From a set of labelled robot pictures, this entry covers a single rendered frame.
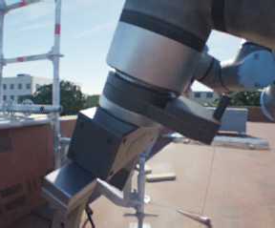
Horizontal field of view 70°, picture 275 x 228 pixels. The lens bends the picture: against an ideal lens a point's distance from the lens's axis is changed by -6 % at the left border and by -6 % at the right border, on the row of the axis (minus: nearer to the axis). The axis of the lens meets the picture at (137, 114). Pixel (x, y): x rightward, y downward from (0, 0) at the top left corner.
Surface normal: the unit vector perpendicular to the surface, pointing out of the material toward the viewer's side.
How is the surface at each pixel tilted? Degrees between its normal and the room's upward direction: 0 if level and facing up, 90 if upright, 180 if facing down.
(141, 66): 102
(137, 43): 97
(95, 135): 97
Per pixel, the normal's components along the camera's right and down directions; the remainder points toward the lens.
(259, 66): 0.15, 0.15
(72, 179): 0.35, -0.88
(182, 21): 0.18, 0.39
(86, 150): -0.39, 0.17
